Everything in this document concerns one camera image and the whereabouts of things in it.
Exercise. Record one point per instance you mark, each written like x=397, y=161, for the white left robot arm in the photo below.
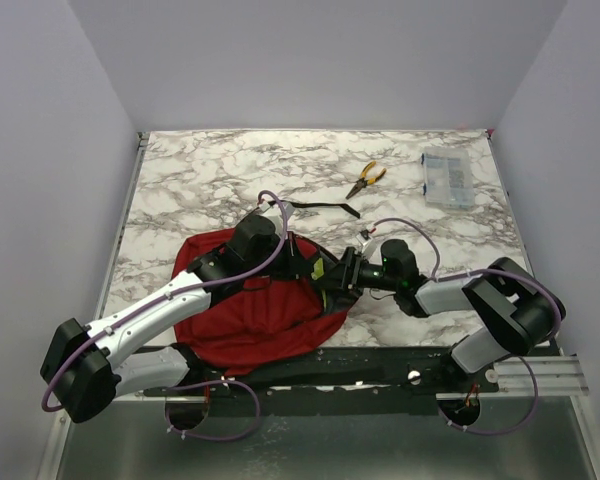
x=87, y=366

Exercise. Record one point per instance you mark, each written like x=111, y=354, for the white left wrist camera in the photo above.
x=277, y=210

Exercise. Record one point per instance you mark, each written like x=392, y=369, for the aluminium mounting rail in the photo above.
x=543, y=376

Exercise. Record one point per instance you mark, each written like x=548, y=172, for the green book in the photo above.
x=318, y=271

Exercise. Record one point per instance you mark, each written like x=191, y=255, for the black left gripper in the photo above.
x=297, y=265

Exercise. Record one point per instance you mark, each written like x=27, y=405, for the clear plastic organizer box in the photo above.
x=448, y=178

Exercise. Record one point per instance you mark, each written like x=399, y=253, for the yellow handled pliers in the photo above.
x=364, y=180

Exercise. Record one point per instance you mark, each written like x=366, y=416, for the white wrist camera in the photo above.
x=277, y=210
x=367, y=243

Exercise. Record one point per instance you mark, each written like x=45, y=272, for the red student backpack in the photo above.
x=267, y=321

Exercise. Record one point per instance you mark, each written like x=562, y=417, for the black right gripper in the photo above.
x=345, y=274

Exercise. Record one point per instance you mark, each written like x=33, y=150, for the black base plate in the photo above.
x=326, y=366

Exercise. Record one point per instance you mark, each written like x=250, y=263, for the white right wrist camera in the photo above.
x=367, y=243

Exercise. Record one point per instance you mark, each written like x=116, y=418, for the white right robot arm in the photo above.
x=517, y=312

